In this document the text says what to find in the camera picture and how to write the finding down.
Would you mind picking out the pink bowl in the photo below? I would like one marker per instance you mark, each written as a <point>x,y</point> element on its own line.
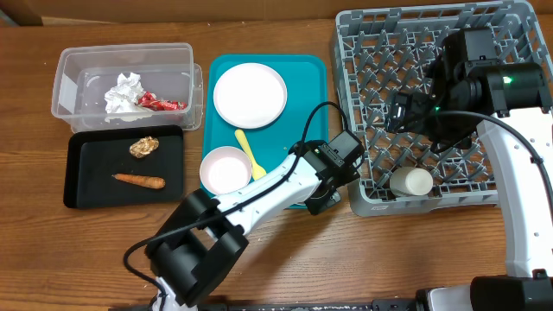
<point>225,170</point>

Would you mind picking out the grey dishwasher rack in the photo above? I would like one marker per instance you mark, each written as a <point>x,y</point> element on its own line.
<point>380,51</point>

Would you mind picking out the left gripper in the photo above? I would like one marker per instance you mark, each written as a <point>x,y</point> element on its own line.
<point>318,205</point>

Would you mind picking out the white cup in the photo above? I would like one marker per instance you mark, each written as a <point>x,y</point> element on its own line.
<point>410,181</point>

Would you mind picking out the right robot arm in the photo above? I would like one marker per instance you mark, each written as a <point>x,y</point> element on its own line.
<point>509,108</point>

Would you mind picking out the brown food chunk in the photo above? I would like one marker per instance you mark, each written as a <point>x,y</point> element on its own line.
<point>144,147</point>

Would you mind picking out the yellow plastic spoon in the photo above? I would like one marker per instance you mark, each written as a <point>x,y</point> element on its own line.
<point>257,171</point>

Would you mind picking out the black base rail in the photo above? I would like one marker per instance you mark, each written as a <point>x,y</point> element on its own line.
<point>302,307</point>

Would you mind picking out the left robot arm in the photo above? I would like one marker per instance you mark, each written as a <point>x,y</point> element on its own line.
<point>205,236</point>

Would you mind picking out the carrot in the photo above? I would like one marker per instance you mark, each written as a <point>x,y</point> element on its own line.
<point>141,180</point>

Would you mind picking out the teal plastic serving tray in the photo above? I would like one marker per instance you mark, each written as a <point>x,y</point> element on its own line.
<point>306,79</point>

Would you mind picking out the red snack wrapper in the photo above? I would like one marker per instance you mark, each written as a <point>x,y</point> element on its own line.
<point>150,101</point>

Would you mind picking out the foil wrapper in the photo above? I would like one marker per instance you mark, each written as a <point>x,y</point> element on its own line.
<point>124,96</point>

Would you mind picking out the black plastic tray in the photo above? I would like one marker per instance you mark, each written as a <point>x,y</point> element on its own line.
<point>94,157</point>

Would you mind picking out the large white plate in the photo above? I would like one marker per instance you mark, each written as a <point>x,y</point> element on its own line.
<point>250,95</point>

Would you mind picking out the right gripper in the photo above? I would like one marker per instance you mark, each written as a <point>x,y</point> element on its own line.
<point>416,106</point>

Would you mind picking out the clear plastic waste bin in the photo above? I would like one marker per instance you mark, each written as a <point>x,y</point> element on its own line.
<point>167,70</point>

